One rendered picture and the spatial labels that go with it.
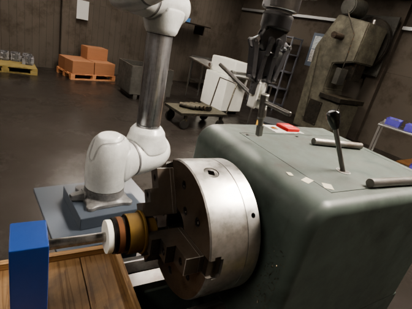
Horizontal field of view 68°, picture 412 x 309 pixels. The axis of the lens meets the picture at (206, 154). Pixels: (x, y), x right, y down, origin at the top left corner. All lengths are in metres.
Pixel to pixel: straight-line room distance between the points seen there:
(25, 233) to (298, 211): 0.51
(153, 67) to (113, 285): 0.78
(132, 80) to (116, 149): 5.04
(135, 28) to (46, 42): 2.15
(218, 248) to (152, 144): 0.76
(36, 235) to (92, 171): 0.61
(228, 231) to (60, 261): 0.48
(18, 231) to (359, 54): 6.41
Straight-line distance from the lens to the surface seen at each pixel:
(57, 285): 0.86
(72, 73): 7.21
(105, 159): 1.18
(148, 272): 0.92
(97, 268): 0.89
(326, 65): 6.95
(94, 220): 1.23
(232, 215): 0.62
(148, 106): 1.27
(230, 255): 0.63
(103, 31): 8.40
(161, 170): 0.70
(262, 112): 0.81
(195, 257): 0.61
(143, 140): 1.28
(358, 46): 6.63
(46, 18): 8.07
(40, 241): 0.63
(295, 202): 0.64
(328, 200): 0.65
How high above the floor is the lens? 1.50
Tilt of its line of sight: 21 degrees down
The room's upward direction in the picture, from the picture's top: 13 degrees clockwise
